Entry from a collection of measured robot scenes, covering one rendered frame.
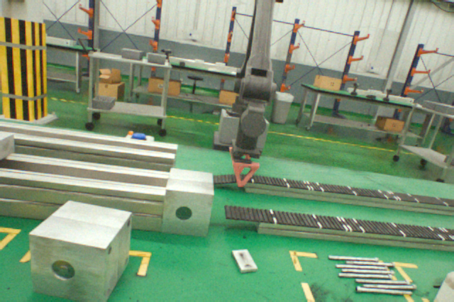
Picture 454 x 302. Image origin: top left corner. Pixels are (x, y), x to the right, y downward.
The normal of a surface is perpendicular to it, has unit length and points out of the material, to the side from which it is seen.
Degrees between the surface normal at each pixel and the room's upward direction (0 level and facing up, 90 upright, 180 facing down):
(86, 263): 90
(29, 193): 90
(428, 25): 90
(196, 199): 90
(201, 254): 0
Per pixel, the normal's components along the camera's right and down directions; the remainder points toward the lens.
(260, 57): 0.08, -0.40
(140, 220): 0.07, 0.33
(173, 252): 0.17, -0.93
